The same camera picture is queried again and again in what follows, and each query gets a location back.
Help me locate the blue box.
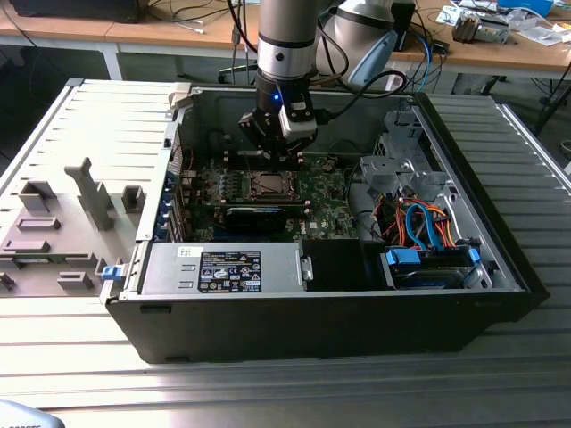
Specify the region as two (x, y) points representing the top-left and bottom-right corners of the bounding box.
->
(497, 0), (555, 13)

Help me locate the blue wire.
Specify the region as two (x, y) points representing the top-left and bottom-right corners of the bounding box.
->
(402, 202), (425, 253)
(417, 202), (443, 254)

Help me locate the silver power supply unit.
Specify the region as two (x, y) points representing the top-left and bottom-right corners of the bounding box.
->
(137, 243), (310, 296)

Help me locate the hard disk in blue carrier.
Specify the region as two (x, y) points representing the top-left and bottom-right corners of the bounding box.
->
(379, 247), (485, 292)

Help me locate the black PC case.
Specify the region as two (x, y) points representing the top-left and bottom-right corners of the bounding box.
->
(101, 83), (550, 365)

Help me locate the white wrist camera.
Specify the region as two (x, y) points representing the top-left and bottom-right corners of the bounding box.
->
(278, 95), (319, 142)

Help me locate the black equipment box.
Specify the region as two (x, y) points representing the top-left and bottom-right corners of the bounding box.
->
(8, 0), (146, 24)

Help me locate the orange wire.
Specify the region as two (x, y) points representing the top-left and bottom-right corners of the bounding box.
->
(377, 202), (405, 240)
(426, 203), (459, 250)

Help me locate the clear plastic bag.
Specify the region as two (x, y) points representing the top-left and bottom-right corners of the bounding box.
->
(512, 15), (564, 46)

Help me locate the grey rounded object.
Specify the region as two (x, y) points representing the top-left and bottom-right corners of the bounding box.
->
(0, 399), (62, 428)

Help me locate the grey parts rack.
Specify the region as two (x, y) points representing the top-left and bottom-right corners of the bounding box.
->
(0, 155), (149, 299)

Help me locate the graphics card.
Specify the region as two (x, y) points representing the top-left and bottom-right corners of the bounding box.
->
(224, 204), (289, 235)

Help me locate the silver drive cage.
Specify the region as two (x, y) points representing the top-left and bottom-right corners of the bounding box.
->
(359, 109), (460, 206)

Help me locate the CPU socket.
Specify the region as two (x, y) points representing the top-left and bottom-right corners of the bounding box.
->
(245, 169), (299, 202)

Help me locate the wooden desk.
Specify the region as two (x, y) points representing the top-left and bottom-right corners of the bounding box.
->
(383, 0), (571, 72)
(0, 0), (277, 82)

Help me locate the silver CPU cooler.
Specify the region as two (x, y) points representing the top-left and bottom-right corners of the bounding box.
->
(451, 11), (512, 45)

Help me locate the black camera cable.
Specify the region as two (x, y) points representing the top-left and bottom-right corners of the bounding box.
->
(314, 69), (408, 124)

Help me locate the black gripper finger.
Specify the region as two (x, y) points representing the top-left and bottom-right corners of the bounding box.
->
(237, 110), (286, 174)
(280, 131), (319, 173)

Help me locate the green motherboard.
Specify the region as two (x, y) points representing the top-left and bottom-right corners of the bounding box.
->
(177, 153), (363, 244)

